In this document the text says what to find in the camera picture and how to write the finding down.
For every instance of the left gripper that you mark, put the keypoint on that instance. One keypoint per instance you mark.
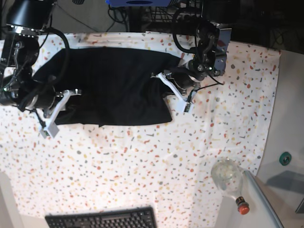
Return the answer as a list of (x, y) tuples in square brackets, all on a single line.
[(183, 86)]

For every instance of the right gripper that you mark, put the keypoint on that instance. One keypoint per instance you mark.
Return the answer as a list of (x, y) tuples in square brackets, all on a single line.
[(47, 108)]

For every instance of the black t-shirt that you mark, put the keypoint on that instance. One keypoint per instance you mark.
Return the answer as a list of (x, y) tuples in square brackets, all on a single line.
[(119, 87)]

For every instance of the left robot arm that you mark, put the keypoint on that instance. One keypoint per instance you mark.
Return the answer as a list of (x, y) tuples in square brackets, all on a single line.
[(209, 23)]

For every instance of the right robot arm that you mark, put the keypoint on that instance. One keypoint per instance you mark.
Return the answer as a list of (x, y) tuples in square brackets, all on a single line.
[(26, 19)]

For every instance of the clear glass bottle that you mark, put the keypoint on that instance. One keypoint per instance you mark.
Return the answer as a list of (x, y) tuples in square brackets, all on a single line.
[(228, 178)]

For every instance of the blue box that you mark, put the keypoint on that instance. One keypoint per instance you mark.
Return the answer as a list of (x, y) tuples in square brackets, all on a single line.
[(139, 3)]

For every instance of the green tape roll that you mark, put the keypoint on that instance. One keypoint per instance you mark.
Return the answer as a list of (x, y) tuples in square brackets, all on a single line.
[(285, 158)]

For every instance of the black keyboard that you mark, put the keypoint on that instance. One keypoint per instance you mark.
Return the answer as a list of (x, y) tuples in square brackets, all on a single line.
[(129, 218)]

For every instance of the grey metal rod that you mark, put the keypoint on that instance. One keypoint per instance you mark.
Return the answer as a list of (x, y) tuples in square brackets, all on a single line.
[(262, 212)]

